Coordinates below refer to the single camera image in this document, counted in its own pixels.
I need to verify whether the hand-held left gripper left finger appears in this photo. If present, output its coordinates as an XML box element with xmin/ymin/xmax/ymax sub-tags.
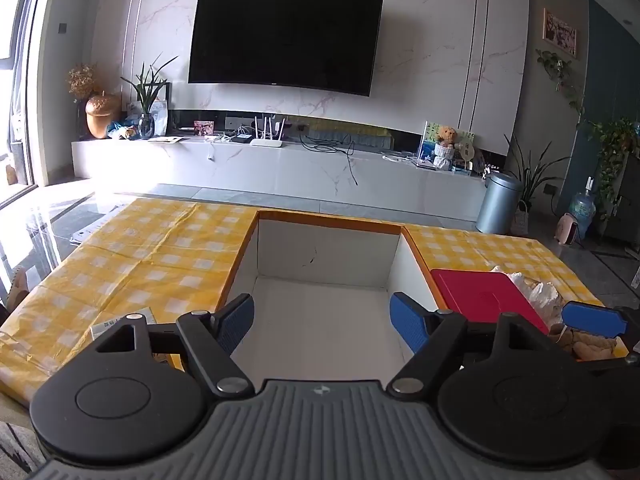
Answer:
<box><xmin>94</xmin><ymin>292</ymin><xmax>256</xmax><ymax>396</ymax></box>

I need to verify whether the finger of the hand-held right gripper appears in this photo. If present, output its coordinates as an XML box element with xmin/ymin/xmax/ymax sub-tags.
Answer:
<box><xmin>561</xmin><ymin>301</ymin><xmax>640</xmax><ymax>357</ymax></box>

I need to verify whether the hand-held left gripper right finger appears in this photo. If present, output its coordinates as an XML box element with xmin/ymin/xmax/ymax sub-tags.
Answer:
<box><xmin>387</xmin><ymin>291</ymin><xmax>551</xmax><ymax>395</ymax></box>

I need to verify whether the tan terry plush toy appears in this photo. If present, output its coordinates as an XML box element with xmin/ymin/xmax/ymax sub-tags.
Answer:
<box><xmin>550</xmin><ymin>322</ymin><xmax>622</xmax><ymax>362</ymax></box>

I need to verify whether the orange white cardboard box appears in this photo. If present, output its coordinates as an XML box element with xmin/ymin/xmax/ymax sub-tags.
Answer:
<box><xmin>215</xmin><ymin>209</ymin><xmax>451</xmax><ymax>386</ymax></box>

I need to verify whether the white plastic bag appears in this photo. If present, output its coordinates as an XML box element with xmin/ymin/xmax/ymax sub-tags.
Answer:
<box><xmin>492</xmin><ymin>266</ymin><xmax>569</xmax><ymax>327</ymax></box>

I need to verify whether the red flat box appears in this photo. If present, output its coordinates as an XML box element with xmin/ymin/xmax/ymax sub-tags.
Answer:
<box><xmin>431</xmin><ymin>268</ymin><xmax>551</xmax><ymax>334</ymax></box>

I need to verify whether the pink space heater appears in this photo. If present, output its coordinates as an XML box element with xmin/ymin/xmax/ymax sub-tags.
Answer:
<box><xmin>554</xmin><ymin>212</ymin><xmax>581</xmax><ymax>245</ymax></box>

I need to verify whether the blue water bottle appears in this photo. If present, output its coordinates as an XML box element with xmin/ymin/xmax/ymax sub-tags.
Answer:
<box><xmin>569</xmin><ymin>176</ymin><xmax>597</xmax><ymax>234</ymax></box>

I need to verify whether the dark cabinet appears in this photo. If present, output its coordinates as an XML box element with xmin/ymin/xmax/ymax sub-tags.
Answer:
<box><xmin>604</xmin><ymin>152</ymin><xmax>640</xmax><ymax>252</ymax></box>

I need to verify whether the white booklet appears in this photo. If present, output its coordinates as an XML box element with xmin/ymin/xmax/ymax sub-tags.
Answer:
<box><xmin>91</xmin><ymin>306</ymin><xmax>162</xmax><ymax>347</ymax></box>

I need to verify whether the silver trash can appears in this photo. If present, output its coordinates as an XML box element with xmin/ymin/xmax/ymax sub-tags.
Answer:
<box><xmin>475</xmin><ymin>172</ymin><xmax>525</xmax><ymax>236</ymax></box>

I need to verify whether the tall potted green plant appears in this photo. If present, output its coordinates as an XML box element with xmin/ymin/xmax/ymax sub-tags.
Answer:
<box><xmin>504</xmin><ymin>132</ymin><xmax>572</xmax><ymax>237</ymax></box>

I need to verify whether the white marble television console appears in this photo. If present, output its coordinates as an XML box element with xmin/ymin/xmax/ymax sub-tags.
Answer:
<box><xmin>71</xmin><ymin>135</ymin><xmax>494</xmax><ymax>219</ymax></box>

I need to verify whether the bushy green trailing plant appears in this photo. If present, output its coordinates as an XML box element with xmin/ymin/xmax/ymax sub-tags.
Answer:
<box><xmin>577</xmin><ymin>117</ymin><xmax>640</xmax><ymax>222</ymax></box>

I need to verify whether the brown teddy bear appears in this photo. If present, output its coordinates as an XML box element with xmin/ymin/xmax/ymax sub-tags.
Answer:
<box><xmin>433</xmin><ymin>126</ymin><xmax>459</xmax><ymax>170</ymax></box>

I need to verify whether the white router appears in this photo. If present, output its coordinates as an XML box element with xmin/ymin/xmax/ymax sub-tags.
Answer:
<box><xmin>250</xmin><ymin>116</ymin><xmax>287</xmax><ymax>149</ymax></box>

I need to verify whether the colourful picture board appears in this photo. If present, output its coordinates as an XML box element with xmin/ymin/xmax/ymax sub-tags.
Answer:
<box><xmin>422</xmin><ymin>121</ymin><xmax>476</xmax><ymax>162</ymax></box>

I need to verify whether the golden acorn jar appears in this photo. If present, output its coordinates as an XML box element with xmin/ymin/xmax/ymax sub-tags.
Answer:
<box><xmin>85</xmin><ymin>91</ymin><xmax>122</xmax><ymax>140</ymax></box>

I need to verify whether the green plant in glass vase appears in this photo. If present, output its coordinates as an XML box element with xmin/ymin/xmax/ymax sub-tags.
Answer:
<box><xmin>120</xmin><ymin>55</ymin><xmax>179</xmax><ymax>140</ymax></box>

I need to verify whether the hanging ivy plant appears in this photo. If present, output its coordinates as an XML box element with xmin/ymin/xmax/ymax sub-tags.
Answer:
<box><xmin>536</xmin><ymin>49</ymin><xmax>586</xmax><ymax>116</ymax></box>

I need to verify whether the dried flower bouquet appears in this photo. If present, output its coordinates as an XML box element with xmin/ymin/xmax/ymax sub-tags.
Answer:
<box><xmin>67</xmin><ymin>63</ymin><xmax>99</xmax><ymax>104</ymax></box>

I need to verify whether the black cable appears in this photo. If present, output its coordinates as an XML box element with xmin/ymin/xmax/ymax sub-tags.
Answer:
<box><xmin>299</xmin><ymin>137</ymin><xmax>359</xmax><ymax>187</ymax></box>

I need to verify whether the black picture frame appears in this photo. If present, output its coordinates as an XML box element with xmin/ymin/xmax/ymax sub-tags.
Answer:
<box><xmin>150</xmin><ymin>81</ymin><xmax>172</xmax><ymax>136</ymax></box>

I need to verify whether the black wall television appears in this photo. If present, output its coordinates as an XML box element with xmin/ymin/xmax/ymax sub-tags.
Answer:
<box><xmin>188</xmin><ymin>0</ymin><xmax>384</xmax><ymax>97</ymax></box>

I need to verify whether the framed wall picture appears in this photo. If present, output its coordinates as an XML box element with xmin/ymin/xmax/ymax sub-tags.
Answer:
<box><xmin>542</xmin><ymin>8</ymin><xmax>579</xmax><ymax>60</ymax></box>

